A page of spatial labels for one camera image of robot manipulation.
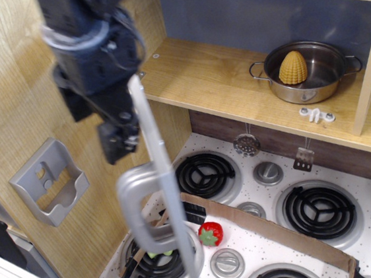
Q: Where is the red toy strawberry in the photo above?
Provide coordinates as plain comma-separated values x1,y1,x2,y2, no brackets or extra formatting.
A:
198,222,224,246

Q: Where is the toy spatula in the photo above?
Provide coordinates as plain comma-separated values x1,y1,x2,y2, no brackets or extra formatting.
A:
293,137,315,172

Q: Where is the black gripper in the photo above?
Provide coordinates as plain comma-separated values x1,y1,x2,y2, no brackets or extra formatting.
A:
97,110,139,165

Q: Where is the front left stove burner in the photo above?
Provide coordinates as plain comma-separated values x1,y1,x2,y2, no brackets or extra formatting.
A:
119,224,205,278

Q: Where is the back grey stove knob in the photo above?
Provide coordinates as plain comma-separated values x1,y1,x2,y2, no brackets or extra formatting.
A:
253,161,284,186

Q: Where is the toy slotted spoon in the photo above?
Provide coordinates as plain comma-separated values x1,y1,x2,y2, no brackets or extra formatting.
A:
233,123,261,158

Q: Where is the steel pot with handles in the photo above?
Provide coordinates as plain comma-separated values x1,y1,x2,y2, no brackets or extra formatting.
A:
249,41,363,104

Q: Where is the front grey stove knob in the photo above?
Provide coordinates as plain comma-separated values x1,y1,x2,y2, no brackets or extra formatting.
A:
210,248,246,278

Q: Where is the back left stove burner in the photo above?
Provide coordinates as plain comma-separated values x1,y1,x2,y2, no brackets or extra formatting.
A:
174,151,243,205

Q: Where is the brown cardboard barrier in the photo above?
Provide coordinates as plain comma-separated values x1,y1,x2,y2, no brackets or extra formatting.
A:
111,193,358,278

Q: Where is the green toy broccoli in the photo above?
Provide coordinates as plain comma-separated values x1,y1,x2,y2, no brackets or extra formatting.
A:
147,250,173,259

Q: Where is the back right stove burner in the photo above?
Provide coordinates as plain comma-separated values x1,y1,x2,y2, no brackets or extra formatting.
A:
274,180,364,250

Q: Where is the white plastic door latch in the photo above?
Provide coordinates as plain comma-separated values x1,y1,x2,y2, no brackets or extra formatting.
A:
299,107,336,124

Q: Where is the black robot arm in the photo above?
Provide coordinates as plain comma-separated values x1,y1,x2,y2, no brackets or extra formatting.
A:
37,0,145,164

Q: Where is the grey wall-mounted holder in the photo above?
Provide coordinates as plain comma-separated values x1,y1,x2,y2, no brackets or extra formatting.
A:
9,137,90,227

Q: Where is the wooden toy kitchen cabinet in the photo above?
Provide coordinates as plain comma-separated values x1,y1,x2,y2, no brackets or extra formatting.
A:
0,0,371,278

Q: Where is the yellow toy corn cob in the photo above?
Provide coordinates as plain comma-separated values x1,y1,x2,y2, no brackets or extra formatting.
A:
279,51,308,85

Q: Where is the middle grey stove knob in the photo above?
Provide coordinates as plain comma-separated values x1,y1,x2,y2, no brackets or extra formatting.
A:
236,201,266,219

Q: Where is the grey stove knob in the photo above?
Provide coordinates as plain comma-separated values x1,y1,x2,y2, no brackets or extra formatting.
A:
210,248,246,278
253,161,284,186
236,201,266,219

